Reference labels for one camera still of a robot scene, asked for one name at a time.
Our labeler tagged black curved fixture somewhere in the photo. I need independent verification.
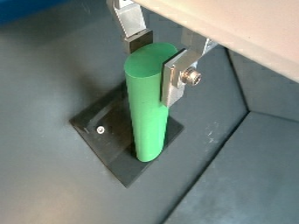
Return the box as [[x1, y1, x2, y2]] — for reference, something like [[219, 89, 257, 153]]
[[70, 80, 185, 188]]

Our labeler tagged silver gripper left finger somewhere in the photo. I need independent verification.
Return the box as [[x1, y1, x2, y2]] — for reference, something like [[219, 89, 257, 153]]
[[107, 0, 154, 54]]

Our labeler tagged green oval cylinder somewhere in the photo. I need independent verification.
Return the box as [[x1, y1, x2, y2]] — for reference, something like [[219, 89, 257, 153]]
[[124, 43, 178, 162]]

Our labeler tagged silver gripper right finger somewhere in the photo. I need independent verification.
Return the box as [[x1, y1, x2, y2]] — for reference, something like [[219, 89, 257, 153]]
[[162, 28, 218, 108]]

